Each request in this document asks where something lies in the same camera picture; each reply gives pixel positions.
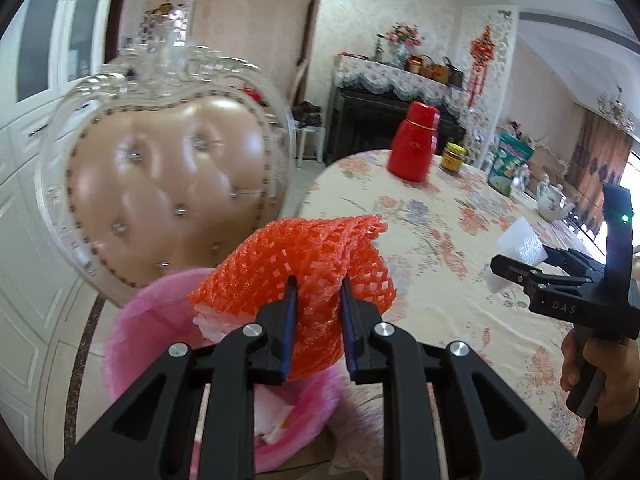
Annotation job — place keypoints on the orange basket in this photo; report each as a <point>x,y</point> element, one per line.
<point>440,71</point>

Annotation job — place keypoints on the green snack bag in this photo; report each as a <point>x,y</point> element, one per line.
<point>510,165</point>

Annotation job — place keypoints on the ornate white sofa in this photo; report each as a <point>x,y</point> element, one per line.
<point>550,160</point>

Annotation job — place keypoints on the brown curtain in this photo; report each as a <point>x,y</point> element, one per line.
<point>600,170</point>

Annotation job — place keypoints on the flower vase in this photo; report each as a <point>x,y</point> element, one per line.
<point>404,47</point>

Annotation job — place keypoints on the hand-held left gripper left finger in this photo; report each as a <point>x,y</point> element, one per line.
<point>287,340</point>

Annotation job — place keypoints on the red thermos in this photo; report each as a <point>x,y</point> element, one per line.
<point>412,150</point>

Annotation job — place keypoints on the yellow-lid glass jar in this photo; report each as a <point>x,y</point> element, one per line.
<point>453,160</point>

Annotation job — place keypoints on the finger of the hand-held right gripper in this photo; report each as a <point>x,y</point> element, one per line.
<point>515,272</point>
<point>575,262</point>

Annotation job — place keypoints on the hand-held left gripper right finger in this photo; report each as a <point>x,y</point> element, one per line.
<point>348,340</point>

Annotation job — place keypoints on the white foam sheet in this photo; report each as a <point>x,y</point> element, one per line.
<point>522,242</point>

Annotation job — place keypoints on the dark woven handbag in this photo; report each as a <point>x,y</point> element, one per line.
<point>454,74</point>

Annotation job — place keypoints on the white porcelain teapot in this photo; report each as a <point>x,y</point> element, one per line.
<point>552,202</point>

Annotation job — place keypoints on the cushioned stool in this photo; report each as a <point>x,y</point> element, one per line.
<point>309,140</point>

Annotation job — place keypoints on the chandelier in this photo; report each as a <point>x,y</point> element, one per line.
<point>617,110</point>

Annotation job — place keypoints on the white carved partition screen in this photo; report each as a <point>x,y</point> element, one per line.
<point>170,10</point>
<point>502,60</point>

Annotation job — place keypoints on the ornate white leather chair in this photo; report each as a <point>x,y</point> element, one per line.
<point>170,185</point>

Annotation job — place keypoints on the black piano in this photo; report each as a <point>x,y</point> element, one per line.
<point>370,125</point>

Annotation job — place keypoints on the pink-lined trash bin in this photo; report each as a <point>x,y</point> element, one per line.
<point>150,320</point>

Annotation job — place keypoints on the red knot wall hanging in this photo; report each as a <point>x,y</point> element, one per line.
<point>481,55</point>

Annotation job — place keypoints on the orange foam fruit net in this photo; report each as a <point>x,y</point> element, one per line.
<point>300,255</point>

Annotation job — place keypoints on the lace piano cover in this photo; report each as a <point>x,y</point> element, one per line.
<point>390,77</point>

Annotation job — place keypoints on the person's right forearm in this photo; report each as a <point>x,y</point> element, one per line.
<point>615,440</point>

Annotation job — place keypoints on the person's right hand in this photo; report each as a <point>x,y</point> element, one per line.
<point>622,375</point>

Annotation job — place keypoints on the wicker basket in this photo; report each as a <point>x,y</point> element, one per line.
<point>420,64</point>

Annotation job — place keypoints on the white tall cabinet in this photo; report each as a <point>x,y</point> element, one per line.
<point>30,210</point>

